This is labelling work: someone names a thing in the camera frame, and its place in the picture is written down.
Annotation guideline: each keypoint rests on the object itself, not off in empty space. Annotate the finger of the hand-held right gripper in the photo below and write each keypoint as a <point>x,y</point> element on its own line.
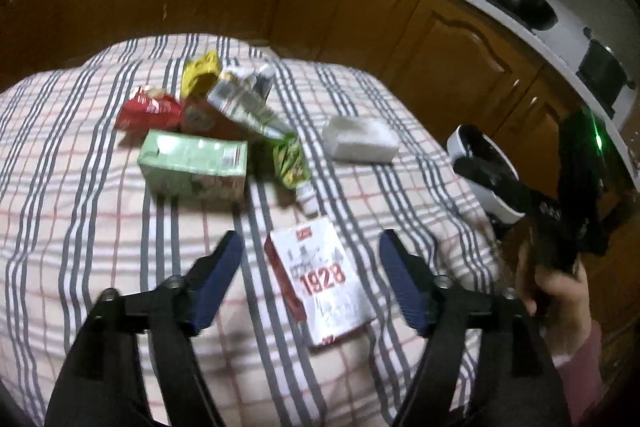
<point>495,182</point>

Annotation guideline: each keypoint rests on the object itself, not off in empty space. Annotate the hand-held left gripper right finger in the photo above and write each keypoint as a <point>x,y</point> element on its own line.
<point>400,282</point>

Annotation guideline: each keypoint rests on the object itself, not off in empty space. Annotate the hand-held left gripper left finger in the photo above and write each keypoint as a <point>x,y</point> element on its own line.
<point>220,282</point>

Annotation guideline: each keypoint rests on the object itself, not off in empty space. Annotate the white trash bin black bag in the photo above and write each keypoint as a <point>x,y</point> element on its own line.
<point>462,144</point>

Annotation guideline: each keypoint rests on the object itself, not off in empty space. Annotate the white red box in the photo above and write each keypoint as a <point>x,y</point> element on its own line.
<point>325,282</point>

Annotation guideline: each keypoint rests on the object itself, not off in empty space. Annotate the small white bottle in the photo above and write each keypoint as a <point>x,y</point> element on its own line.
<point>307,199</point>

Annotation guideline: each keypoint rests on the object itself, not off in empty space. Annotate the green box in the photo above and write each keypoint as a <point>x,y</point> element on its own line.
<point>190,162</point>

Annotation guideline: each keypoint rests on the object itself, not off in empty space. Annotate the white tissue pack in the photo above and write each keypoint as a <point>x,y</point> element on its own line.
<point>357,139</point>

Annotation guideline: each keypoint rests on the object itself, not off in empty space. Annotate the brown box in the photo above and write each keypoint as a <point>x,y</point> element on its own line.
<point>200,119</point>

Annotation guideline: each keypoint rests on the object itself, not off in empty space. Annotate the silver green snack bag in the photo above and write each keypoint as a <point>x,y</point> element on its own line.
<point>240,104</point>

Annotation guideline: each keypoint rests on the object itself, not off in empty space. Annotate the red snack bag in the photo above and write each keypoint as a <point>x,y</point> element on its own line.
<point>145,109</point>

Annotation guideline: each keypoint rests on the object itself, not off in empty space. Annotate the white blue carton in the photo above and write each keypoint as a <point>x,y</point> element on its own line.
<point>262,79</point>

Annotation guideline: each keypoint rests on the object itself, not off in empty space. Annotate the yellow snack bag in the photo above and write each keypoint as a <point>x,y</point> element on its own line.
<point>197,72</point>

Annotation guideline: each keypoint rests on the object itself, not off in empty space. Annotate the person's right forearm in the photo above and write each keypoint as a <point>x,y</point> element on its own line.
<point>585,372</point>

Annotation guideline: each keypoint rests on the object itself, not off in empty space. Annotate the person's right hand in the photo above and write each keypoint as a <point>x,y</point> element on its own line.
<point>557,302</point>

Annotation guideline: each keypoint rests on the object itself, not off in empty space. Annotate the black induction cooker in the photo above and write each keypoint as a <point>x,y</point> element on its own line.
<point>595,99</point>

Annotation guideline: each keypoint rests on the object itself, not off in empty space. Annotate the plaid tablecloth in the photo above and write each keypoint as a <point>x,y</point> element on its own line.
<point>100,217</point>

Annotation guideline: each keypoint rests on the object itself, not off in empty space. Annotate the black cooking pot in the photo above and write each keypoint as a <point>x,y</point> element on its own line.
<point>602,69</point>

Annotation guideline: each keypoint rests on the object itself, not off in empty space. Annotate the brown wooden lower cabinets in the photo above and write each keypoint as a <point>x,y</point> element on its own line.
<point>325,2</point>

